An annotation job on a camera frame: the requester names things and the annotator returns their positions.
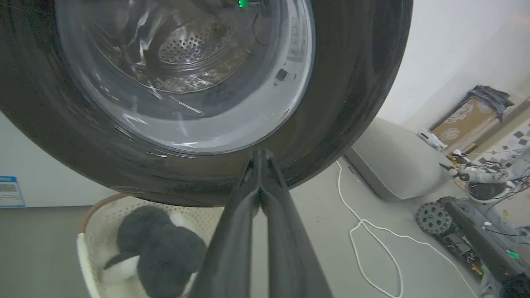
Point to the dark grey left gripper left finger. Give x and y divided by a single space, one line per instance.
232 252

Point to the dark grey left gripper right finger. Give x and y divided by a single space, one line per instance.
290 256

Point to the round dark washing machine door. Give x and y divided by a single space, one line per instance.
186 95

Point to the black wheeled robot base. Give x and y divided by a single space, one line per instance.
476 231

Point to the white washing machine body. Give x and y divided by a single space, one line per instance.
41 174

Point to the white perforated laundry basket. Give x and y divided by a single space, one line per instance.
99 223

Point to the small white device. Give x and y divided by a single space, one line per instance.
431 138

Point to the brown cardboard box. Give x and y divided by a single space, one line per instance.
468 124

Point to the blue label sticker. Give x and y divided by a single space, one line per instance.
10 191

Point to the dark cloth on box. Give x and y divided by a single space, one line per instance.
490 97

